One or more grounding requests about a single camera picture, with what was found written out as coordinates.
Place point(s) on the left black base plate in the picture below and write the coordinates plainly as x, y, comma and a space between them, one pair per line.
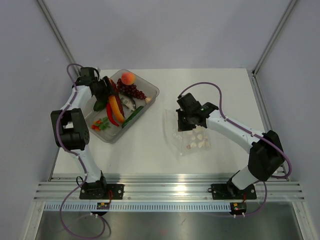
116, 191

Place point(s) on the green cucumber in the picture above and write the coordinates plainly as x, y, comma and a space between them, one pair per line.
135, 112

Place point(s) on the right aluminium frame post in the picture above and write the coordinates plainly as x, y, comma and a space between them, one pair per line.
274, 36

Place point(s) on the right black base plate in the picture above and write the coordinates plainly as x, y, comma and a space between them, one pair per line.
222, 191

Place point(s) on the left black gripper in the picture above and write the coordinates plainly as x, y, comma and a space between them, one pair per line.
107, 88

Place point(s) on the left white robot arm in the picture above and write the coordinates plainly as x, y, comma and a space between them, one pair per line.
71, 132

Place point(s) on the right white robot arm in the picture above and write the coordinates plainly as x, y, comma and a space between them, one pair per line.
264, 149

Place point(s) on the white garlic clove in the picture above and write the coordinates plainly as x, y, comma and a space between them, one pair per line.
147, 100

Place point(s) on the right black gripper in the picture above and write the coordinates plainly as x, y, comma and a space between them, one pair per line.
182, 127

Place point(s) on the clear plastic food bin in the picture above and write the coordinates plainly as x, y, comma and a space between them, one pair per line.
113, 133

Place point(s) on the silver grey fish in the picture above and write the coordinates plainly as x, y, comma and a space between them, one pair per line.
128, 102

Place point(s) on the red orange meat slab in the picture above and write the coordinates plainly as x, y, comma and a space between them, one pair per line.
117, 108

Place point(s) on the green avocado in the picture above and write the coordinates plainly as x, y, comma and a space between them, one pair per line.
99, 105

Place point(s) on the orange peach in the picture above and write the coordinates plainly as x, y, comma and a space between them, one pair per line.
128, 78

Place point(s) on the clear zip top bag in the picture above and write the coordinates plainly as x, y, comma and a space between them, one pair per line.
184, 143

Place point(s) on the aluminium mounting rail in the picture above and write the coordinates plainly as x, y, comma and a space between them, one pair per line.
169, 188

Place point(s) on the dark red grape bunch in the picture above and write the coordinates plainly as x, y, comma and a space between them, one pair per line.
130, 90

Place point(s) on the red chili pepper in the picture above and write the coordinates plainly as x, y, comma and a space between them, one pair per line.
110, 115

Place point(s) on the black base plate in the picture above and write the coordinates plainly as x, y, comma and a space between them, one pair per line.
116, 191
222, 191

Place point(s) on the aluminium frame post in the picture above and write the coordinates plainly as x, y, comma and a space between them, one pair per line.
274, 36
55, 30

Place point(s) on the white slotted cable duct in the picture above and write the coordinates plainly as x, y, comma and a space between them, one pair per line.
211, 207

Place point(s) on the left aluminium frame post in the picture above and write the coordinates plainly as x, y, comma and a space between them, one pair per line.
55, 30

